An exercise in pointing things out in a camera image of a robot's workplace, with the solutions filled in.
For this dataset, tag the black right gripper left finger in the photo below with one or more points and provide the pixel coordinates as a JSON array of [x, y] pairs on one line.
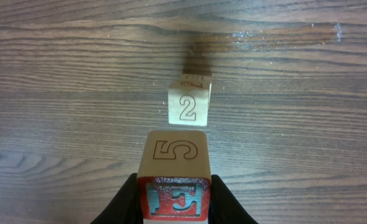
[[125, 206]]

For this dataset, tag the wooden leaf number two block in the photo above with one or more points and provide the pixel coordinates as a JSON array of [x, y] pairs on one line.
[[188, 102]]

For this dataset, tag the red E wooden block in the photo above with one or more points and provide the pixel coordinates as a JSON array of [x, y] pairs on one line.
[[174, 176]]

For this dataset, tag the wooden B block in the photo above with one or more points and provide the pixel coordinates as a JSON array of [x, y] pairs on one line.
[[197, 78]]

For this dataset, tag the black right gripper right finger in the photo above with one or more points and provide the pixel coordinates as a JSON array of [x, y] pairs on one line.
[[224, 207]]

